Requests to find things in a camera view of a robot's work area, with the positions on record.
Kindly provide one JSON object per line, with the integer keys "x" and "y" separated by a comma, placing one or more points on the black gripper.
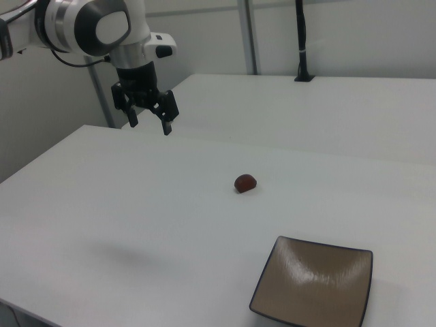
{"x": 138, "y": 80}

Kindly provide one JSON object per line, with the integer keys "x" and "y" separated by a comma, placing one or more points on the small round brown food item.
{"x": 245, "y": 183}

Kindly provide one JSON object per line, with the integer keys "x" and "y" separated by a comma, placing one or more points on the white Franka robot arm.
{"x": 68, "y": 24}

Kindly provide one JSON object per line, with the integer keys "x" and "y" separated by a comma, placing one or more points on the square brown ceramic plate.
{"x": 313, "y": 282}

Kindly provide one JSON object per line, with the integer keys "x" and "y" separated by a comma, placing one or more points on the grey metal partition post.
{"x": 251, "y": 37}
{"x": 102, "y": 98}

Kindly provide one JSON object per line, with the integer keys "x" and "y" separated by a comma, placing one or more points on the black camera stand pole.
{"x": 301, "y": 41}

